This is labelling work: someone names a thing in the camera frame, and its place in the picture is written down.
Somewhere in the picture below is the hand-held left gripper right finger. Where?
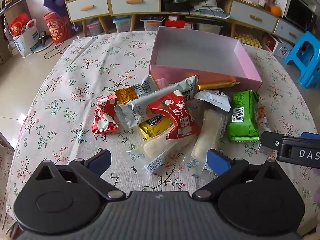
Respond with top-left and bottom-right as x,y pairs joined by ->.
191,149 -> 285,201

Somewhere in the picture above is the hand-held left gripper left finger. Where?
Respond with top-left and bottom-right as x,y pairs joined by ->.
34,149 -> 127,202

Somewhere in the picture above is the clear rice cracker packet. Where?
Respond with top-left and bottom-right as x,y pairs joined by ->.
141,129 -> 193,175
184,109 -> 229,174

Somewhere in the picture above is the red snack packet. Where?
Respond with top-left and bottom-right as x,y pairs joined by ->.
147,92 -> 202,140
91,95 -> 119,134

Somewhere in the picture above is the green snack packet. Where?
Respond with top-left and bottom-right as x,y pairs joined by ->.
227,90 -> 261,143

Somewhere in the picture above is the yellow snack packet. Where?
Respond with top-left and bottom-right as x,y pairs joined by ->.
138,114 -> 174,140

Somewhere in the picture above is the white serrated snack packet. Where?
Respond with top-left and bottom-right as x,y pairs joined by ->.
194,89 -> 232,113

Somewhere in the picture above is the silver wafer snack packet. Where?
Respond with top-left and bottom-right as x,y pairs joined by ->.
114,74 -> 158,105

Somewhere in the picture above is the gold snack bar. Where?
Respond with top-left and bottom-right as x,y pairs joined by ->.
197,74 -> 240,91

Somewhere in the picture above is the long silver cookie packet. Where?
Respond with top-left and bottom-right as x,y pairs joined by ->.
114,76 -> 199,129

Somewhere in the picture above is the pink cardboard box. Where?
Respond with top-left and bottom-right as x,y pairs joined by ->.
149,26 -> 263,97

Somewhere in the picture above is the floral tablecloth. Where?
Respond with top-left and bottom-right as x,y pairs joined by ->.
5,31 -> 320,235

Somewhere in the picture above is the white printed carton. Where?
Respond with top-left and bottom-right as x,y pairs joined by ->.
271,39 -> 293,57

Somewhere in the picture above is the blue plastic stool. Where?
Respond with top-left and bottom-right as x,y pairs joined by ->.
284,31 -> 320,89

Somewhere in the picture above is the white cabinet drawer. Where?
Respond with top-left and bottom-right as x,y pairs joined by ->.
229,1 -> 280,32
67,0 -> 110,21
110,0 -> 160,15
274,19 -> 305,43

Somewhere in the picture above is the yellow egg tray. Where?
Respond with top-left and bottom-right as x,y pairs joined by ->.
234,31 -> 263,49

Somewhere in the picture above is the black microwave oven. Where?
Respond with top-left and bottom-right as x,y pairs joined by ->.
284,0 -> 318,32

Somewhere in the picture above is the clear plastic storage bin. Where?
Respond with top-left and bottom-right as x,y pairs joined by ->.
112,17 -> 132,33
143,19 -> 163,32

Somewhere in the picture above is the red printed bag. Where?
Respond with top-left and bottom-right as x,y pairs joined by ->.
44,12 -> 72,43

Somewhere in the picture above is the white paper bag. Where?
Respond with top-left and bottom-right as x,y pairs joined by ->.
12,19 -> 41,58

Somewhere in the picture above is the red white box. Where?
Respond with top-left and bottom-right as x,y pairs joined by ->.
166,16 -> 195,30

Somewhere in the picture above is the pile of papers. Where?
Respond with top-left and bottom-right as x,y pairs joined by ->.
189,0 -> 231,20

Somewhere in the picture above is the wooden cabinet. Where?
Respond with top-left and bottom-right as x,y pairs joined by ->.
60,0 -> 314,46

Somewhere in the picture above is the red gift bag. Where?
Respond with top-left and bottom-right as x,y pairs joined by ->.
9,12 -> 32,37

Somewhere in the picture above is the black storage box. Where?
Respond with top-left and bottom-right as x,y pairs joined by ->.
162,0 -> 192,12

